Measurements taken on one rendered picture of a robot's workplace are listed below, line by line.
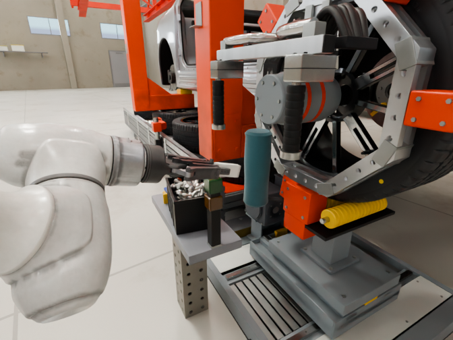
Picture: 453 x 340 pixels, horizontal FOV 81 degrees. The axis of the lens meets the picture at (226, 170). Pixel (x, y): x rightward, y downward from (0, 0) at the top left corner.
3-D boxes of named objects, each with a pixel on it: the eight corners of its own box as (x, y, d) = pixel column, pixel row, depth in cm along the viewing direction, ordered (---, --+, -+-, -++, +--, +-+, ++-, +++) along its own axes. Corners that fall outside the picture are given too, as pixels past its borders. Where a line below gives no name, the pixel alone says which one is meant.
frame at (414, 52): (395, 218, 65) (464, -51, 46) (379, 224, 62) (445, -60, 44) (265, 158, 110) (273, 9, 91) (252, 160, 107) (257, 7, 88)
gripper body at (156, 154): (149, 149, 46) (196, 154, 51) (137, 139, 53) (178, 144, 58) (143, 189, 48) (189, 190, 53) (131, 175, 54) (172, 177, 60)
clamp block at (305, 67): (334, 81, 52) (338, 52, 50) (299, 82, 48) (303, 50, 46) (315, 81, 56) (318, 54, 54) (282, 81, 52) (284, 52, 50)
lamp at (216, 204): (223, 209, 71) (223, 195, 70) (209, 212, 70) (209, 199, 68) (216, 203, 75) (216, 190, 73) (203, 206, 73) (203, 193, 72)
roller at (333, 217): (390, 210, 88) (394, 195, 86) (327, 235, 75) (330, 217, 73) (374, 204, 93) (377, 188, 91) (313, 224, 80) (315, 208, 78)
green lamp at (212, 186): (223, 192, 70) (223, 178, 68) (209, 195, 68) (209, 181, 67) (216, 187, 73) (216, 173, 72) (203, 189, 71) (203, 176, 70)
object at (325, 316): (396, 301, 103) (402, 280, 99) (331, 343, 87) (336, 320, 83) (305, 235, 144) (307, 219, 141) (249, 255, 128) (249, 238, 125)
